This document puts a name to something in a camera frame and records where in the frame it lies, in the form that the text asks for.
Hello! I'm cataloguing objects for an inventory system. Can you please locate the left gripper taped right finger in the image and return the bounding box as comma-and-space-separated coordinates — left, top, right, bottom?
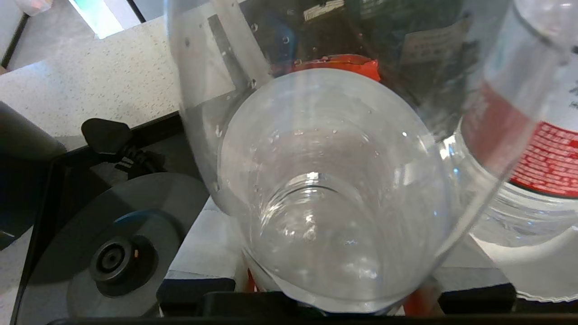
433, 235, 516, 292

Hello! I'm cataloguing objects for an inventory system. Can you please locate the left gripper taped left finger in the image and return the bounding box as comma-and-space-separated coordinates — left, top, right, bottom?
163, 198, 247, 280

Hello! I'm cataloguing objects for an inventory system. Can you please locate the red cap water bottle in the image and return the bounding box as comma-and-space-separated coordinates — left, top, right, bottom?
456, 0, 578, 248
165, 0, 569, 315

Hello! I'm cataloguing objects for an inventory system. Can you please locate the black electric kettle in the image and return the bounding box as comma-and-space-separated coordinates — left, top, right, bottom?
0, 102, 67, 251

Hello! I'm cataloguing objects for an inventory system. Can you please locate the black round kettle base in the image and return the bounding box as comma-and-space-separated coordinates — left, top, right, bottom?
18, 173, 210, 319

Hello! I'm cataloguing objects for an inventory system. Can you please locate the black power plug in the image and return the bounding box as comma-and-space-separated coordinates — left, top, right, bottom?
81, 118, 167, 180

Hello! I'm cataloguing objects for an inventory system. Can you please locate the black box with sachets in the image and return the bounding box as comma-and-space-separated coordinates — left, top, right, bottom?
239, 0, 481, 140

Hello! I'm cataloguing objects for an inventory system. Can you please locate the red snack packet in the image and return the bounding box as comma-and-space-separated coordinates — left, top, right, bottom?
289, 54, 381, 83

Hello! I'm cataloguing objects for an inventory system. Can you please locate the white round saucer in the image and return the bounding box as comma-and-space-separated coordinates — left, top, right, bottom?
470, 226, 578, 304

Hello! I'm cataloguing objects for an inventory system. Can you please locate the white plastic bag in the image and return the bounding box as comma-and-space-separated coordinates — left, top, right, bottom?
14, 0, 54, 17

